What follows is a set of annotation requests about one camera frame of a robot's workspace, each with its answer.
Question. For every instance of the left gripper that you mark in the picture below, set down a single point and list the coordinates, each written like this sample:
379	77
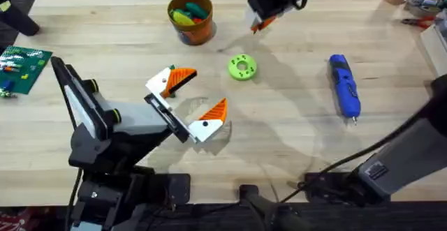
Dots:
139	119

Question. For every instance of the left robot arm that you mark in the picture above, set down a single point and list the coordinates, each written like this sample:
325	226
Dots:
104	157

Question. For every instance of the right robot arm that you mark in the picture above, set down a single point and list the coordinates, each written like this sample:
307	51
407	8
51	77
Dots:
401	161

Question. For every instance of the blue electric screwdriver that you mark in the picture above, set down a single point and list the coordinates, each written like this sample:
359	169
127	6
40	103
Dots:
344	84

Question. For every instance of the green disc with holes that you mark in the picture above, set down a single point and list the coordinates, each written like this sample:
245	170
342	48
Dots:
242	67

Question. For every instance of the orange tub with toy vegetables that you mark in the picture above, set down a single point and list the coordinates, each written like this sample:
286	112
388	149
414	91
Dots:
191	21

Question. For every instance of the green board with toy blocks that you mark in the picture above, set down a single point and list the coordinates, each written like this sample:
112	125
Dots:
22	67

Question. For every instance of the white flat box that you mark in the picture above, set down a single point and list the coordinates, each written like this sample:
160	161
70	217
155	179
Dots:
436	47

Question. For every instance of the black cylinder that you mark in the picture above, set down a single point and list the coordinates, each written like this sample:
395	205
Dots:
17	20

